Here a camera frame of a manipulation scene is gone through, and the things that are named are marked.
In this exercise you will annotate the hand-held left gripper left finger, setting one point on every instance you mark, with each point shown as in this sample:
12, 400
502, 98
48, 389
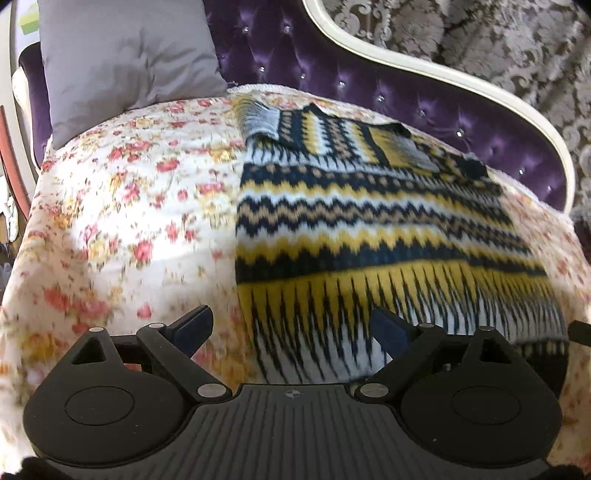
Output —
194, 325

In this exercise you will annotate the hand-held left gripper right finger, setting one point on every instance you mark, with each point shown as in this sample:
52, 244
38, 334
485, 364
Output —
392, 332

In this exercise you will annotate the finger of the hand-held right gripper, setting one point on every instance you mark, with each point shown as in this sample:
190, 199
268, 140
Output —
581, 331

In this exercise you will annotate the yellow navy patterned knit sweater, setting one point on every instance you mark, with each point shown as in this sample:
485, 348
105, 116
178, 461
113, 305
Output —
369, 221

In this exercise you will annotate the floral bed blanket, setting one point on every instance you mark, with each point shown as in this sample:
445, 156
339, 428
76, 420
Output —
129, 221

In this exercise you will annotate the grey pillow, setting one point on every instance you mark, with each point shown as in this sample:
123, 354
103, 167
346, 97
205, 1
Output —
124, 60

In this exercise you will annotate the brown silver damask curtain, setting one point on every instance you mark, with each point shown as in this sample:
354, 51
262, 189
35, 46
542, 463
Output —
508, 41

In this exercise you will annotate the purple tufted sofa white frame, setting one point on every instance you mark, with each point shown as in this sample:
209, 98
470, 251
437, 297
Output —
323, 64

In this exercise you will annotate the green wall sticker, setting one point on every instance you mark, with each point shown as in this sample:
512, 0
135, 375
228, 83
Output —
28, 16

